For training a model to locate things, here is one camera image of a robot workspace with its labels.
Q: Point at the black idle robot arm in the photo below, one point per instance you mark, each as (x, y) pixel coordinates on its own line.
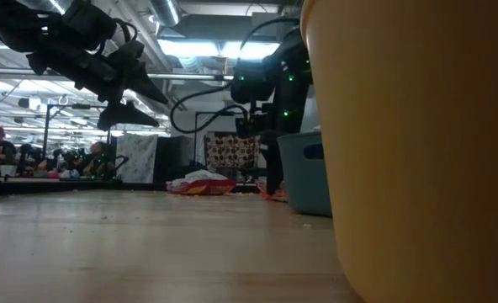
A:
(30, 157)

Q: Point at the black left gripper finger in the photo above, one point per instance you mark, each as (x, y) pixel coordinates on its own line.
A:
(148, 84)
(123, 118)

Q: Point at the orange noodle packet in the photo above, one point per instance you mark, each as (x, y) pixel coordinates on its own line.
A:
(276, 197)

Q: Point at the blue-grey plastic bin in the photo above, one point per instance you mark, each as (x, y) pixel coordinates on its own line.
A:
(305, 181)

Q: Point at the white cup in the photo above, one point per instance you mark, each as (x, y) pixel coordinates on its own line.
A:
(8, 170)

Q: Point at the red noodle packet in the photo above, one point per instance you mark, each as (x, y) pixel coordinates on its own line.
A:
(202, 187)

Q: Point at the grey horizontal pipe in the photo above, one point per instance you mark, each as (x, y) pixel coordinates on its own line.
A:
(181, 76)

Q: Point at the black cabinet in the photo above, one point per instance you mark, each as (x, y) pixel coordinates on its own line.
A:
(173, 160)

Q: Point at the bright ceiling light panel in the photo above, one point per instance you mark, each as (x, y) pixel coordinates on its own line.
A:
(190, 48)

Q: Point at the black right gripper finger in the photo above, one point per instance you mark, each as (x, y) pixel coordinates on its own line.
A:
(274, 168)

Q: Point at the white patterned cloth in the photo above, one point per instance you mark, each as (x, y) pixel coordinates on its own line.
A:
(137, 157)

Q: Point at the large ribbed ventilation duct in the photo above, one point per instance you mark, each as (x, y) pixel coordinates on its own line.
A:
(43, 5)

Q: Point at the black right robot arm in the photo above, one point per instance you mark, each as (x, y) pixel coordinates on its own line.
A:
(291, 63)

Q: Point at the yellow plastic bin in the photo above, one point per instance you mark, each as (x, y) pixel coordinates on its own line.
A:
(421, 147)

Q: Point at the silver ventilation duct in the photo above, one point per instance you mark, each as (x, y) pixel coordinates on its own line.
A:
(165, 10)

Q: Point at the black metal gantry frame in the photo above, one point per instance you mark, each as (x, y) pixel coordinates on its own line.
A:
(46, 126)

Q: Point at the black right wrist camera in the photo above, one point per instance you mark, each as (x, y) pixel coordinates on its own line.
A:
(245, 125)

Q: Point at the long black table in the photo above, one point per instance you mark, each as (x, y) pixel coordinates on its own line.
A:
(43, 185)

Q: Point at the brown spotted cloth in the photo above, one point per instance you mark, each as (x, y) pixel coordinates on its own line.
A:
(232, 151)

